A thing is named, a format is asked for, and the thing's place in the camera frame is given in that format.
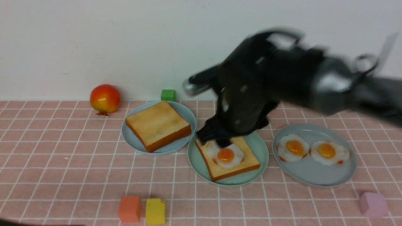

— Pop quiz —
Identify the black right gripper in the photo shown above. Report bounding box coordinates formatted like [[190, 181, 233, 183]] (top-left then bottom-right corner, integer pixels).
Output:
[[196, 30, 314, 148]]

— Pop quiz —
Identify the fried egg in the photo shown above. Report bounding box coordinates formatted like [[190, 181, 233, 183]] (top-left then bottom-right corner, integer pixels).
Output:
[[309, 140, 350, 166], [203, 141, 244, 169], [276, 134, 310, 163]]

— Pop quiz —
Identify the toast slice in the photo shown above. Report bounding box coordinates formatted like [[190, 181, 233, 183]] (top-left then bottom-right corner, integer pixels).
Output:
[[195, 137, 260, 181], [125, 100, 193, 153]]

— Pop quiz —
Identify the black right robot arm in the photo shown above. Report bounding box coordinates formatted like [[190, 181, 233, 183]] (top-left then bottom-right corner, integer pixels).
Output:
[[183, 28, 402, 148]]

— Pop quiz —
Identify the mint green centre plate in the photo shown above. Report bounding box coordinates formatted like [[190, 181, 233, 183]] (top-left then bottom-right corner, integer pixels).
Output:
[[187, 132, 269, 187]]

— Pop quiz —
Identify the green cube block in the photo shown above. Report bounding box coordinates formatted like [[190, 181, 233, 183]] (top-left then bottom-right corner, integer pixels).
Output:
[[160, 89, 176, 102]]

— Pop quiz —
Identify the light blue bread plate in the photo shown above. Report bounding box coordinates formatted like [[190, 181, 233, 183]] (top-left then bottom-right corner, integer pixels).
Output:
[[122, 101, 197, 156]]

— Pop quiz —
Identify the yellow cube block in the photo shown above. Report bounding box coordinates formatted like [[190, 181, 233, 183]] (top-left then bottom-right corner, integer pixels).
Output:
[[145, 198, 166, 226]]

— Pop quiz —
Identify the grey blue egg plate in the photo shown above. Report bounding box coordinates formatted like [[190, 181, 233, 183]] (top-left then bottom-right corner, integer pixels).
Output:
[[272, 123, 358, 187]]

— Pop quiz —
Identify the red yellow pomegranate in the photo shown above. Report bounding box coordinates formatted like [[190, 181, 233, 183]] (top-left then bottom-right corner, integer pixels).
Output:
[[90, 84, 121, 116]]

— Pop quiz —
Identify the orange cube block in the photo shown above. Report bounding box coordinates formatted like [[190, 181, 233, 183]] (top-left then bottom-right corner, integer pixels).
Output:
[[118, 196, 142, 223]]

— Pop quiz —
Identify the pink checkered tablecloth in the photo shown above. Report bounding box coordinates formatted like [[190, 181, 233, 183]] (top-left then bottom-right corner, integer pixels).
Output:
[[0, 101, 401, 226]]

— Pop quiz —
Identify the pink cube block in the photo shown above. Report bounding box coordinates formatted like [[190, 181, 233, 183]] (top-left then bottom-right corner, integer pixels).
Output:
[[359, 192, 388, 219]]

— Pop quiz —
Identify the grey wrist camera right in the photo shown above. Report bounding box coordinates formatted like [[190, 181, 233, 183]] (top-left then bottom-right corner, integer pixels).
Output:
[[182, 64, 222, 96]]

